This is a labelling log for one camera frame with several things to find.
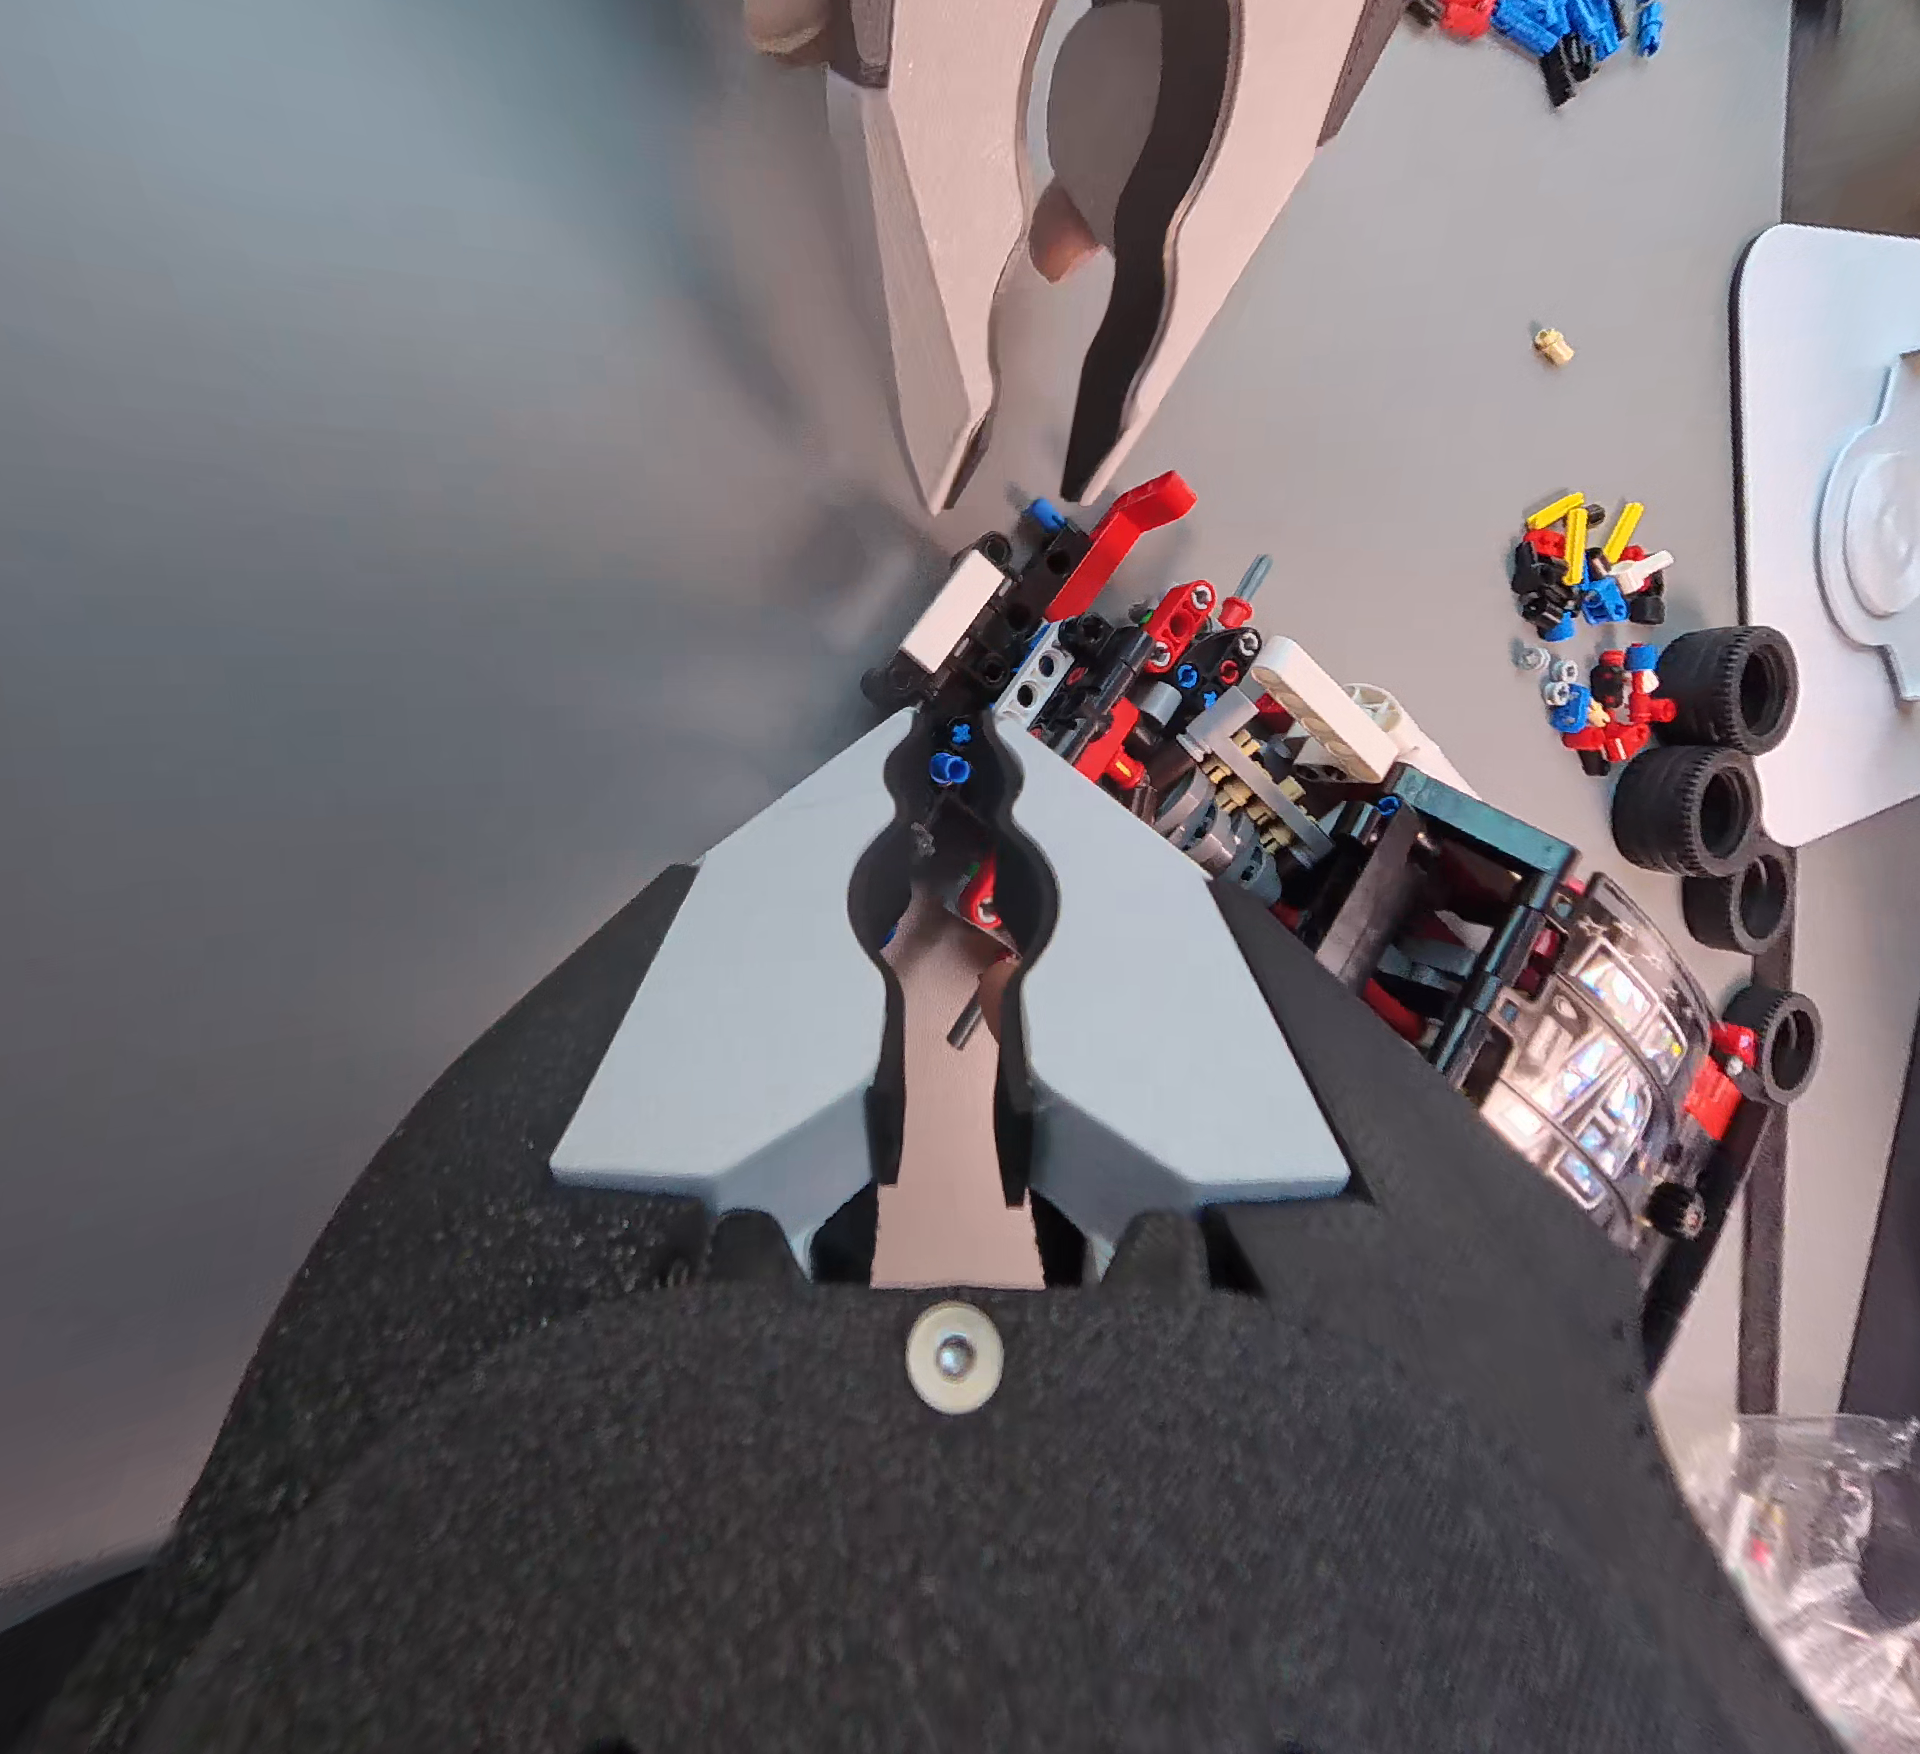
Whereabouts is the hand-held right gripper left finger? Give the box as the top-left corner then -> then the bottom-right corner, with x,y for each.
548,712 -> 920,1279

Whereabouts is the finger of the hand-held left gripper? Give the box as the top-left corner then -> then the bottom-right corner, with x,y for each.
1057,0 -> 1430,501
824,0 -> 1129,518

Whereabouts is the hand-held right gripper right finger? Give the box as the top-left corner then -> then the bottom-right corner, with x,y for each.
990,716 -> 1355,1283

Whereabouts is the toy brick race car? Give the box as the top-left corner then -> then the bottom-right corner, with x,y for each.
862,471 -> 1823,1321

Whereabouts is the grey desk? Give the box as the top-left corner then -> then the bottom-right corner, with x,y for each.
0,0 -> 1920,1754

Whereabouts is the heap of assorted loose bricks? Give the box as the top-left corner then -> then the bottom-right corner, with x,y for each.
1506,492 -> 1681,773

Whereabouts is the white monitor base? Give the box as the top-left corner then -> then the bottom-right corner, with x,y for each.
1732,223 -> 1920,849

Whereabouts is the pile of clear plastic bags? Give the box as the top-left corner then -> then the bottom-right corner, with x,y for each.
1672,1409 -> 1920,1754

